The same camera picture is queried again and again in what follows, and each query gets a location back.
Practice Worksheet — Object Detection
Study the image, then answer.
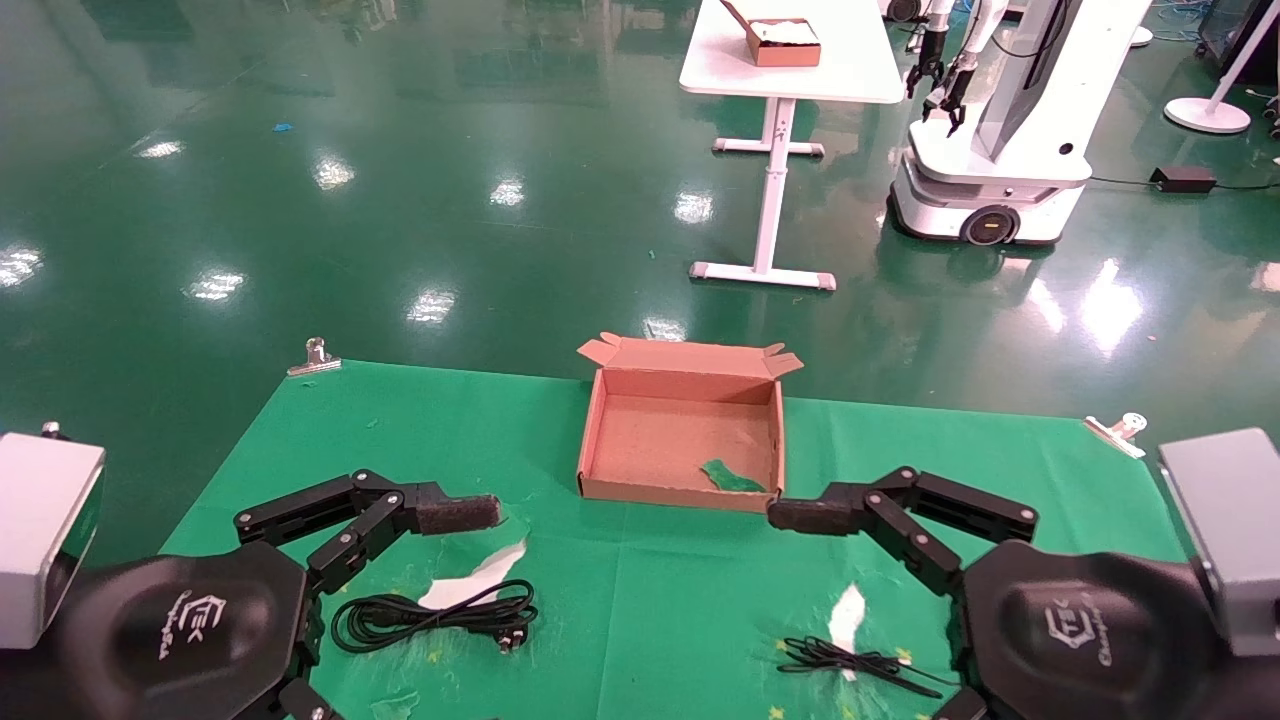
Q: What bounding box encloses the black background robot gripper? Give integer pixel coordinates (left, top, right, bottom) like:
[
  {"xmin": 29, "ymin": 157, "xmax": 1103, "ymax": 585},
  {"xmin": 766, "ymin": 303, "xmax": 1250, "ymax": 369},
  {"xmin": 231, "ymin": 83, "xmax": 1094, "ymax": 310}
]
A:
[
  {"xmin": 905, "ymin": 30, "xmax": 947, "ymax": 99},
  {"xmin": 922, "ymin": 55, "xmax": 977, "ymax": 137}
]

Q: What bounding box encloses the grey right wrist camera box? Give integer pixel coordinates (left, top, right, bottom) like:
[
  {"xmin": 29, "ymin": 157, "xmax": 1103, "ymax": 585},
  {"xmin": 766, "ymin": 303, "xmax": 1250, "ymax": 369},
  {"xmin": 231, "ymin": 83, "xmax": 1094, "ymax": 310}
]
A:
[{"xmin": 1158, "ymin": 428, "xmax": 1280, "ymax": 656}]

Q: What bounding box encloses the small brown cardboard box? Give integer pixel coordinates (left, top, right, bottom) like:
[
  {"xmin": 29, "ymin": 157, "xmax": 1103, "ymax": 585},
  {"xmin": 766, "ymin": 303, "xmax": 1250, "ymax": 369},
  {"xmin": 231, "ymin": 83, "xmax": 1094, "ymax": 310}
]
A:
[{"xmin": 720, "ymin": 0, "xmax": 823, "ymax": 68}]

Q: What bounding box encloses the white floor stand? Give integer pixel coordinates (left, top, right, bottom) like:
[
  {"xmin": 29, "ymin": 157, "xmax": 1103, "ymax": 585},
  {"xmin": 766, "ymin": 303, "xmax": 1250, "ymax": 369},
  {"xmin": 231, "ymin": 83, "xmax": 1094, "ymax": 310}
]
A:
[{"xmin": 1164, "ymin": 0, "xmax": 1280, "ymax": 135}]

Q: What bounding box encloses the thin black cable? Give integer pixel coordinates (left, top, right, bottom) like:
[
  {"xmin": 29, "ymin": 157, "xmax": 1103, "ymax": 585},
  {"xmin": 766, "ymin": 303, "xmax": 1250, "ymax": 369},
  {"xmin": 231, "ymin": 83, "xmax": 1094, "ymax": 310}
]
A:
[{"xmin": 777, "ymin": 636, "xmax": 961, "ymax": 699}]

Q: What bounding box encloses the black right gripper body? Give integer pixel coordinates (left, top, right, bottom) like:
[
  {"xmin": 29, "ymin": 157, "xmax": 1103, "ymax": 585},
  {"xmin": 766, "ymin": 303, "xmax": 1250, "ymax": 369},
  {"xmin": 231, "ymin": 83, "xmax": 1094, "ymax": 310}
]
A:
[{"xmin": 958, "ymin": 540, "xmax": 1280, "ymax": 720}]

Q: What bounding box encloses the black power cable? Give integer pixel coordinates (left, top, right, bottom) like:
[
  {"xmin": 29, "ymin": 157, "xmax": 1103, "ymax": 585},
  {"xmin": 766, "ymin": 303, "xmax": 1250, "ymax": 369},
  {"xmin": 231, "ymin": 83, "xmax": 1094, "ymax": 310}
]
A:
[{"xmin": 330, "ymin": 579, "xmax": 539, "ymax": 655}]

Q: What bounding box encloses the white wheeled background robot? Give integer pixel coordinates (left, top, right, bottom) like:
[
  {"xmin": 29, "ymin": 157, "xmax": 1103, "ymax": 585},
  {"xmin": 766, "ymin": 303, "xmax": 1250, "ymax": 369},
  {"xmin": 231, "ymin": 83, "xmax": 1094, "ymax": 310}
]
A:
[{"xmin": 888, "ymin": 0, "xmax": 1156, "ymax": 248}]

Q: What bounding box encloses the black power adapter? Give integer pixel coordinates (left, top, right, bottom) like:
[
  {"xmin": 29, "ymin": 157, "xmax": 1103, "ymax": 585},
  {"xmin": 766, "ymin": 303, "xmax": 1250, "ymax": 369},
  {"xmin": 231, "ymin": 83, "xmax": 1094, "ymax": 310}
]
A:
[{"xmin": 1150, "ymin": 166, "xmax": 1218, "ymax": 195}]

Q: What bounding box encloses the green table cloth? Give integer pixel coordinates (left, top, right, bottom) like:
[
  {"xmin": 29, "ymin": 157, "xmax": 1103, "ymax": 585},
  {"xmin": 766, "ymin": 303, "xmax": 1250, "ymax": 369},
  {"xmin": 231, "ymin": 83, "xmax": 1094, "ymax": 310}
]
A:
[{"xmin": 160, "ymin": 358, "xmax": 1191, "ymax": 720}]

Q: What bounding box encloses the open brown cardboard box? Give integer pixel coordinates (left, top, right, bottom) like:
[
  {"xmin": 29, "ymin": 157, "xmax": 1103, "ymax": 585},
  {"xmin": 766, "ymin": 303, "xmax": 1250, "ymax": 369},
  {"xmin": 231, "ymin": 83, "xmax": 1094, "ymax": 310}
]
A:
[{"xmin": 577, "ymin": 333, "xmax": 805, "ymax": 515}]

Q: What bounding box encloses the white background table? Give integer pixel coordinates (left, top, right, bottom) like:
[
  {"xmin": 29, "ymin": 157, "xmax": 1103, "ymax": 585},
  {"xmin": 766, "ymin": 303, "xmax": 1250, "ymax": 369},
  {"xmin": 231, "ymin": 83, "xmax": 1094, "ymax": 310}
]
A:
[{"xmin": 679, "ymin": 0, "xmax": 906, "ymax": 292}]

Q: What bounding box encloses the metal table clip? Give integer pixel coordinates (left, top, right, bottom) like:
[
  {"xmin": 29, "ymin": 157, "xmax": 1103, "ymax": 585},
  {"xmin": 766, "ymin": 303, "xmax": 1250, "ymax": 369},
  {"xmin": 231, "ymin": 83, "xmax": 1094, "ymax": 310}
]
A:
[
  {"xmin": 1084, "ymin": 412, "xmax": 1148, "ymax": 460},
  {"xmin": 288, "ymin": 338, "xmax": 342, "ymax": 378}
]

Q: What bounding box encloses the black floor cable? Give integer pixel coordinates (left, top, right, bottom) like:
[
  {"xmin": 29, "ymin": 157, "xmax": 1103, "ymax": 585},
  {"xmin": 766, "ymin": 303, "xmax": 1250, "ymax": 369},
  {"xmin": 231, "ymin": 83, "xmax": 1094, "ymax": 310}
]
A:
[{"xmin": 1088, "ymin": 176, "xmax": 1280, "ymax": 192}]

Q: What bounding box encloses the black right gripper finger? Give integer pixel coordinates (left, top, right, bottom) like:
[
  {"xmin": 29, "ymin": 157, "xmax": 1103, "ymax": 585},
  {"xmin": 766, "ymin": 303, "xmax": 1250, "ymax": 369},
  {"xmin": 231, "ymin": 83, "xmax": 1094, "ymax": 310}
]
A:
[
  {"xmin": 768, "ymin": 465, "xmax": 1039, "ymax": 598},
  {"xmin": 930, "ymin": 685, "xmax": 986, "ymax": 720}
]

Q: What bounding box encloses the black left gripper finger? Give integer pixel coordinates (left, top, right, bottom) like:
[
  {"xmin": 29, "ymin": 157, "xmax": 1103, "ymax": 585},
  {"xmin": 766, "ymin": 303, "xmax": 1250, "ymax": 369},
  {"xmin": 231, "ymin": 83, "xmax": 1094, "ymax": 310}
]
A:
[
  {"xmin": 278, "ymin": 680, "xmax": 341, "ymax": 720},
  {"xmin": 233, "ymin": 468, "xmax": 503, "ymax": 598}
]

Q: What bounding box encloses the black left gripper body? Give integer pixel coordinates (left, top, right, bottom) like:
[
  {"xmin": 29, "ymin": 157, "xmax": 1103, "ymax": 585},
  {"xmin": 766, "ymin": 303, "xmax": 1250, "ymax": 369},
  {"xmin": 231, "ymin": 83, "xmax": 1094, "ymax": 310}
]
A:
[{"xmin": 0, "ymin": 542, "xmax": 323, "ymax": 720}]

